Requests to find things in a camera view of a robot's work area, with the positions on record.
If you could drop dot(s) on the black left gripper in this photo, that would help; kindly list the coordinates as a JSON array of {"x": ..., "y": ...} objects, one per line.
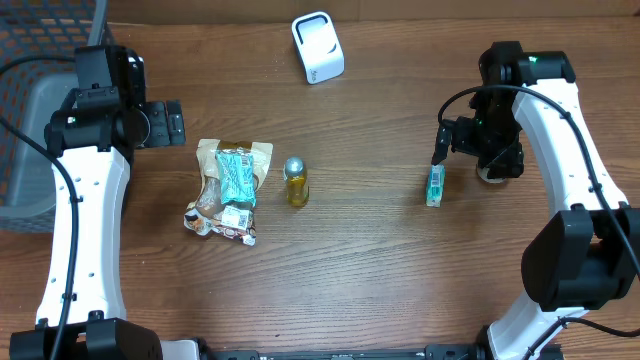
[{"x": 165, "y": 115}]

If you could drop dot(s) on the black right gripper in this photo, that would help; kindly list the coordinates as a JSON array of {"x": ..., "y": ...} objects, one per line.
[{"x": 512, "y": 160}]

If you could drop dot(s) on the teal Kleenex tissue pack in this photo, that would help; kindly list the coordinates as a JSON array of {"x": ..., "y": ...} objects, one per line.
[{"x": 435, "y": 185}]

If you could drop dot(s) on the green lid jar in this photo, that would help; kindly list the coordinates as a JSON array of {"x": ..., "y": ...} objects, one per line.
[{"x": 487, "y": 174}]

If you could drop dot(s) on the brown snack pouch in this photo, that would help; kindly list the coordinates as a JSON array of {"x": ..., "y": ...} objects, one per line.
[{"x": 207, "y": 215}]

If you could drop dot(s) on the teal snack bar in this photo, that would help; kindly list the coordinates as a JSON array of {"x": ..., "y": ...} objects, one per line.
[{"x": 236, "y": 177}]

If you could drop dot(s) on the yellow liquid bottle silver cap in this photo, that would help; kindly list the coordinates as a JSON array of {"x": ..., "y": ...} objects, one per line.
[{"x": 296, "y": 181}]

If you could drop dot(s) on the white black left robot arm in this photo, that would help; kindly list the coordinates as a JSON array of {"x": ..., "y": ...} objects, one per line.
[{"x": 90, "y": 142}]

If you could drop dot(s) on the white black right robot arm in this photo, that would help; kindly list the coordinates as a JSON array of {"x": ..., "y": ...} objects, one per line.
[{"x": 588, "y": 252}]

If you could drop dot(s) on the white barcode scanner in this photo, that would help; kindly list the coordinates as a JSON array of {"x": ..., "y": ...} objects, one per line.
[{"x": 318, "y": 47}]

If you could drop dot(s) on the dark grey plastic basket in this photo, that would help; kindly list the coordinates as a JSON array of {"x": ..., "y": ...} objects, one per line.
[{"x": 38, "y": 39}]

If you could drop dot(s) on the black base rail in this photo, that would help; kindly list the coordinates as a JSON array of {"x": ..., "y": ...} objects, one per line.
[{"x": 350, "y": 354}]

